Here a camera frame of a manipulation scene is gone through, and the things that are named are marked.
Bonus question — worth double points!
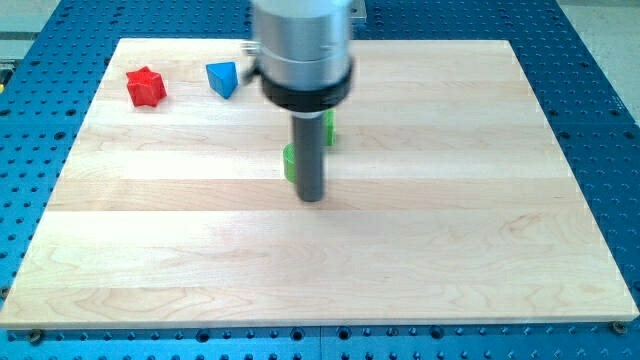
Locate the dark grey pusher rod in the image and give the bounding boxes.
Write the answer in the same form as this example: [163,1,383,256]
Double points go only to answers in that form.
[291,112,326,202]

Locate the green star block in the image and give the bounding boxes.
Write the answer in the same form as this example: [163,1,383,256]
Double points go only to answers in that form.
[323,109,335,146]

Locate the red star block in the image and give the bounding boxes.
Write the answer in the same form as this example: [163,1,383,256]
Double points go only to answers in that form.
[126,66,167,107]

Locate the green cylinder block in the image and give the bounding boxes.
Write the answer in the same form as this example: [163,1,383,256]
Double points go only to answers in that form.
[282,143,296,183]

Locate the blue triangle block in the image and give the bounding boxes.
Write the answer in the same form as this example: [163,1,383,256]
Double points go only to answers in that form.
[205,62,238,99]

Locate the light wooden board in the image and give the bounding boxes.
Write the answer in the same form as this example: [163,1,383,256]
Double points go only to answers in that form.
[1,38,638,330]

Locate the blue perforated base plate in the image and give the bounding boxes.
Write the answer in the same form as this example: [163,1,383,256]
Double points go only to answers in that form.
[1,0,639,359]

